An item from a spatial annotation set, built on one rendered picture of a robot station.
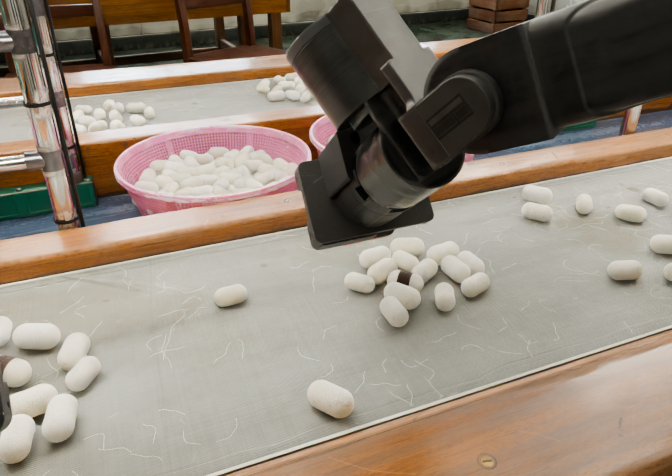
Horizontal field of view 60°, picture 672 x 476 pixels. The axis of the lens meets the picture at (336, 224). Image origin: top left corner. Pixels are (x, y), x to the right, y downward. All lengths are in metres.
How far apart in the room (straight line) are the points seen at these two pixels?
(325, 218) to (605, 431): 0.24
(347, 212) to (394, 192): 0.07
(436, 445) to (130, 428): 0.22
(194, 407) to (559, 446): 0.26
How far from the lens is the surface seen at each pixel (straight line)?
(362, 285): 0.56
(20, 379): 0.52
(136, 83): 1.29
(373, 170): 0.37
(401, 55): 0.36
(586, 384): 0.47
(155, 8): 3.19
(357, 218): 0.43
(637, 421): 0.46
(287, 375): 0.48
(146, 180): 0.85
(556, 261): 0.66
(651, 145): 0.98
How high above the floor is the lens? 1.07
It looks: 28 degrees down
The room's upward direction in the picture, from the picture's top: straight up
